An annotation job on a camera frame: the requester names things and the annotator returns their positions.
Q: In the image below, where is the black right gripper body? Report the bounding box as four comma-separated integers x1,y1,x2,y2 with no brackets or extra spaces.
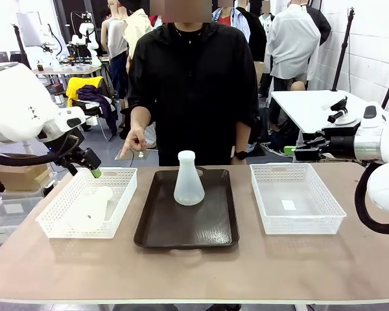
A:
322,127,357,160

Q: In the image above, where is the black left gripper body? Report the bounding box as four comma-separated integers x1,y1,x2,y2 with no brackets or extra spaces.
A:
58,128,102,170

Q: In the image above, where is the translucent plastic conical flask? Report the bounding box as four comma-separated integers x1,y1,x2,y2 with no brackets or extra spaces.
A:
172,149,206,207
82,185,114,228

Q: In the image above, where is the person's right forearm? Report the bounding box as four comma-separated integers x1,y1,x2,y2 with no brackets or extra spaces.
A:
129,104,154,131

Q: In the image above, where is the person's left forearm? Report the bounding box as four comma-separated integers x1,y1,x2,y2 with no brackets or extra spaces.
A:
234,120,251,153

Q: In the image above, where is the background workbench with tools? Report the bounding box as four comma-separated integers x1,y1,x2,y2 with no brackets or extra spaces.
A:
30,54,104,98

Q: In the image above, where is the person's right hand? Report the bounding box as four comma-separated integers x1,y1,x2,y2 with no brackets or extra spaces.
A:
119,125,148,160

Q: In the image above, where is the pair of sneakers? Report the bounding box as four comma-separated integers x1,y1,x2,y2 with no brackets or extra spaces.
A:
259,141,294,158

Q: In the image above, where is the white table with tilted top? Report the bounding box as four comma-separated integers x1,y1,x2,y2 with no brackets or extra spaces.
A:
270,89,389,163

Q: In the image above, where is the white perforated plastic basket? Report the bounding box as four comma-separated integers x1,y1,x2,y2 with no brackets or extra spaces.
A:
34,167,139,240
249,163,348,235

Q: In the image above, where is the metal floor outlet plate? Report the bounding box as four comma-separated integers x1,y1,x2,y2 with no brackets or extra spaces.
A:
114,148,159,161

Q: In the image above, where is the black metal chair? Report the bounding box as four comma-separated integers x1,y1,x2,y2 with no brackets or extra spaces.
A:
66,76,117,143

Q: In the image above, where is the brown cardboard box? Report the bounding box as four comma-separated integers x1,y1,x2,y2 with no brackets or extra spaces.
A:
0,161,53,192

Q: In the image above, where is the dark purple garment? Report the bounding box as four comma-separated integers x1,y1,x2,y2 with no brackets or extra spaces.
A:
76,84,119,137

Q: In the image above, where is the yellow garment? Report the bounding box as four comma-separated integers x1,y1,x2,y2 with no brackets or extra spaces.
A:
65,76,104,109

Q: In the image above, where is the black crate with red item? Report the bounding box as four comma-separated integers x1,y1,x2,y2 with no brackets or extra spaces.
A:
45,82,68,105

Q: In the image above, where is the clear plastic storage bin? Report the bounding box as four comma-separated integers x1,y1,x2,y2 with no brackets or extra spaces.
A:
0,190,46,259

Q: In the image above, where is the black tripod stand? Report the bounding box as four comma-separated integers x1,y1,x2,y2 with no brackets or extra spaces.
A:
331,6,357,92

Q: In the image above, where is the mannequin in white dress shirt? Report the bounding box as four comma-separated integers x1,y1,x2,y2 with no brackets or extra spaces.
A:
265,0,322,93

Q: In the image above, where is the dark brown serving tray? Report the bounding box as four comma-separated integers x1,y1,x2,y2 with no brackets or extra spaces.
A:
133,165,241,249

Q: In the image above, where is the mannequin in black jacket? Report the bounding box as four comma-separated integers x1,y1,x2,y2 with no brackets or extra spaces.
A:
306,3,332,47

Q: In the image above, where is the mannequin in white tank top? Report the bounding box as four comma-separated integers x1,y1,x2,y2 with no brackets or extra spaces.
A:
100,0,130,102

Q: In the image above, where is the mannequin in black coat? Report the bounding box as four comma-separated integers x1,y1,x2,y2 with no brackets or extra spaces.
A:
235,5,267,63

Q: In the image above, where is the person in black jacket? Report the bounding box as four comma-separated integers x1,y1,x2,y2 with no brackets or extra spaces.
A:
126,0,260,167

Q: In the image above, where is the black office chair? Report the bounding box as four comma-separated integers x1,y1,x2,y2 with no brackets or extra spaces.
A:
0,51,23,65

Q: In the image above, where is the black light stand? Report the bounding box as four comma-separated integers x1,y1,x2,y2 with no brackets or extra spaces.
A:
11,23,32,69

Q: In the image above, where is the mannequin in cream shirt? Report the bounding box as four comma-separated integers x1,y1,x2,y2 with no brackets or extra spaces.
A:
122,0,154,58

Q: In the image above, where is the white softbox panel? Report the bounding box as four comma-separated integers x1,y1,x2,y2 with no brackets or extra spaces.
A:
15,11,43,48

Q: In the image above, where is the mannequin in blue shirt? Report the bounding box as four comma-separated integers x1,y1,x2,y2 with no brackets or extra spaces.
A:
210,0,251,46

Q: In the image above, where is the black camera on white mount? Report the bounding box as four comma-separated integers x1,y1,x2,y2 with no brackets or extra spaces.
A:
326,96,361,126

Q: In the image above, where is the black left arm cable sleeve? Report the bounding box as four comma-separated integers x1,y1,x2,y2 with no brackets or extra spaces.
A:
0,135,82,167

